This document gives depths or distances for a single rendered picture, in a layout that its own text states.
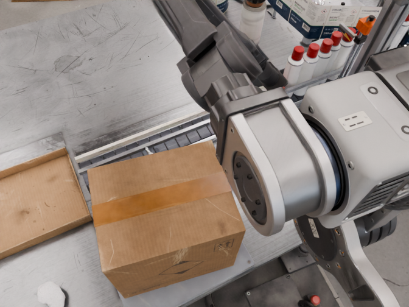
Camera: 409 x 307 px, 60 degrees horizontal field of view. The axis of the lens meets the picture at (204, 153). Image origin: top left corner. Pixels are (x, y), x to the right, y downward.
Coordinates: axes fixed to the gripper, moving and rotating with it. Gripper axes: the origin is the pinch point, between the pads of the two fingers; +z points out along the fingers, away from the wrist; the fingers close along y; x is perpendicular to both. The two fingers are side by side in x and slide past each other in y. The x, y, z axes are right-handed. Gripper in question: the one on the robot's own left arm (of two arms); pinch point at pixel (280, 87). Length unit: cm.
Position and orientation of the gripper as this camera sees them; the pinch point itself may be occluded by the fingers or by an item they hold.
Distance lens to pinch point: 125.7
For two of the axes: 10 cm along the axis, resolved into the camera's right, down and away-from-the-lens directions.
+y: -4.6, -7.6, 4.7
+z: 5.3, 1.8, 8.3
